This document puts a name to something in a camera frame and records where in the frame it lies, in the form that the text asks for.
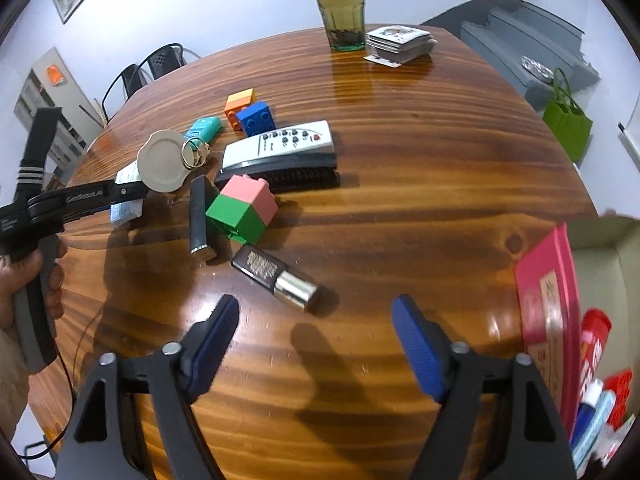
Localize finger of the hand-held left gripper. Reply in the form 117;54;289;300
100;180;152;207

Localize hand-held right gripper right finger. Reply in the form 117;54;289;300
391;295;576;480

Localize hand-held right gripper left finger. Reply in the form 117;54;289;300
52;294;241;480

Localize white tissue pack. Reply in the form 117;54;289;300
110;162;146;225

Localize cosmetic tube with silver cap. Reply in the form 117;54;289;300
188;176;218;261

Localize dark brown serum bottle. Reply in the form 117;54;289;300
231;243;319;313

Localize pink toy block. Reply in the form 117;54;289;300
219;174;279;226

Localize pink tin box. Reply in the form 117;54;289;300
515;217;640;476

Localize black brush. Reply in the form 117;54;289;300
214;152;341;193

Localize blue bottle with white cap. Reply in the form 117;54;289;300
570;379;605;453

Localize red candy tube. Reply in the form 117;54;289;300
580;309;613;396

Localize person's left forearm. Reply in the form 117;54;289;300
0;327;31;441

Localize person's left hand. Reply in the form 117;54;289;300
0;237;66;333

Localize teal plastic case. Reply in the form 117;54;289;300
184;116;222;143

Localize grey cabinet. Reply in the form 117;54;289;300
14;67;91;171

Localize black metal chair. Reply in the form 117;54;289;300
140;42;201;78
102;63;151;111

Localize orange toy block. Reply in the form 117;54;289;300
224;89;257;131

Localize blue toy block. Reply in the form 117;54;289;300
236;102;276;137

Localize white remote control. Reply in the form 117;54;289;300
221;120;335;170

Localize wooden desk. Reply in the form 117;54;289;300
27;25;601;480

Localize green bag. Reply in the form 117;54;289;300
542;67;594;163

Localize glass of tea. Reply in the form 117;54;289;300
313;0;367;52

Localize crumpled silver foil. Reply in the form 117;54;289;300
520;56;556;83

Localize deck of playing cards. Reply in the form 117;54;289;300
364;25;437;68

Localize grey stairs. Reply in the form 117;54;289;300
420;0;601;111

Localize black cable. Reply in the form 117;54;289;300
20;300;108;461

